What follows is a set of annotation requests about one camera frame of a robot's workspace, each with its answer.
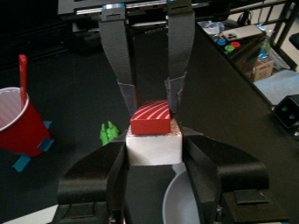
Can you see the clear plastic bag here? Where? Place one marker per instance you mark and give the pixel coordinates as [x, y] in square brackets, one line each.
[212, 28]

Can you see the grey flat device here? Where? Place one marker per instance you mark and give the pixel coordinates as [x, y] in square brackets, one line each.
[243, 32]

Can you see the red plastic cup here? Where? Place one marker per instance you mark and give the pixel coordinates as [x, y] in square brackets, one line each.
[22, 131]

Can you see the light blue floor mat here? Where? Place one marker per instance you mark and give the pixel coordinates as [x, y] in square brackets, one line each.
[277, 87]

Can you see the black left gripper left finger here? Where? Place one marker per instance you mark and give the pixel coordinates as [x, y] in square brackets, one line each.
[93, 178]

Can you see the red plastic spoon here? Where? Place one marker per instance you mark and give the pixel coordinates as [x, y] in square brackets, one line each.
[22, 75]

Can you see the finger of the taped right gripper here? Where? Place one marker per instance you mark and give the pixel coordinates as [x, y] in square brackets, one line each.
[118, 58]
[180, 52]

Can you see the black camera box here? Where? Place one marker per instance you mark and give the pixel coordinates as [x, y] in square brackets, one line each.
[288, 115]

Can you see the green plastic leaf toy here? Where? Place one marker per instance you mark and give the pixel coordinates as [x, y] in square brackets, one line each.
[108, 134]

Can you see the green round cap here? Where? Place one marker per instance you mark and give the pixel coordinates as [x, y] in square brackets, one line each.
[228, 48]

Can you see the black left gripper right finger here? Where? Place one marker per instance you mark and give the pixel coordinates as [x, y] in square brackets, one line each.
[229, 175]

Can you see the blue round cap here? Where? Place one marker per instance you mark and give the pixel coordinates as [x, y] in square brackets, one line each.
[221, 41]

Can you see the blue tape piece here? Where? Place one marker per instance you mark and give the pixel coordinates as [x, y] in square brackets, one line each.
[21, 164]
[46, 124]
[45, 143]

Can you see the large white bowl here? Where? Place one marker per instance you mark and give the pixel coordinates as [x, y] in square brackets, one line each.
[180, 201]

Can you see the red round cap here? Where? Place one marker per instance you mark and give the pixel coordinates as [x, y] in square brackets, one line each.
[235, 45]

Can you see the brown cardboard box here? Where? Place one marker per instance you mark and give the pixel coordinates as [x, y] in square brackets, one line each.
[261, 70]

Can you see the salmon sushi toy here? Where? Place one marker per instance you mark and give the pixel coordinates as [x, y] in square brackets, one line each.
[153, 137]

